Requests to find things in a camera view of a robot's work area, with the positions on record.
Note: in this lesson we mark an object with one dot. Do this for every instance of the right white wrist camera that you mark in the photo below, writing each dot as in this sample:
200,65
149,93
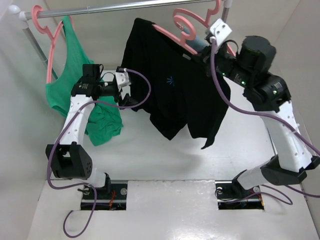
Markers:
217,33

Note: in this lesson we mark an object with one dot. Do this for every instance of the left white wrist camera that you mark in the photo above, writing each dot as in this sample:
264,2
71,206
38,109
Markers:
122,77

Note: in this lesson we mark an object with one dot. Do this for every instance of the pink hanger with denim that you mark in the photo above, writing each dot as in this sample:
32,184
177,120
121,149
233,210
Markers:
206,22

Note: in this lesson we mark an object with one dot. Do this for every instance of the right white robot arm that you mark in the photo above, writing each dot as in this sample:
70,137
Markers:
271,101

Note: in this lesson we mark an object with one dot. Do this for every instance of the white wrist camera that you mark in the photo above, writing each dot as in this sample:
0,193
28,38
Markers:
122,77
217,33

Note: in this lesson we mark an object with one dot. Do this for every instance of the metal clothes rack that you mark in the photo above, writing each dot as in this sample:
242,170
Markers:
23,17

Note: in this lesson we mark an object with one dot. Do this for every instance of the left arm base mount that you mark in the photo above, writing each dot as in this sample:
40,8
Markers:
115,200

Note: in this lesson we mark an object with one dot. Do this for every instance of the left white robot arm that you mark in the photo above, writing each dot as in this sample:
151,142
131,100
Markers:
67,158

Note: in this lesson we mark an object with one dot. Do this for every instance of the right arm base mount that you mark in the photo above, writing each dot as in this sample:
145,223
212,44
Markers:
231,196

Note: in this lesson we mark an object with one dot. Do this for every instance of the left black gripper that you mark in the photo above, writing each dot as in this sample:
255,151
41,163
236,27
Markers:
127,101

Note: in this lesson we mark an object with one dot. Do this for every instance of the black t shirt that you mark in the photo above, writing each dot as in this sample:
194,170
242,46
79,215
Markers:
174,90

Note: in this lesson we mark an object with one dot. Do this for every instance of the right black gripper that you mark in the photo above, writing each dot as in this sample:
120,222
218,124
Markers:
206,58

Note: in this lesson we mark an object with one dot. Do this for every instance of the green tank top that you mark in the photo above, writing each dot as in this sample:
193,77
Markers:
104,121

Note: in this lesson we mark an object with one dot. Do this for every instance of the blue denim garment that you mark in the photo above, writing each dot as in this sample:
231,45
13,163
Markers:
197,44

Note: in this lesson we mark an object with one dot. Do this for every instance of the aluminium rail right side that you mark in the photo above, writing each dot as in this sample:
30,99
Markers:
272,142

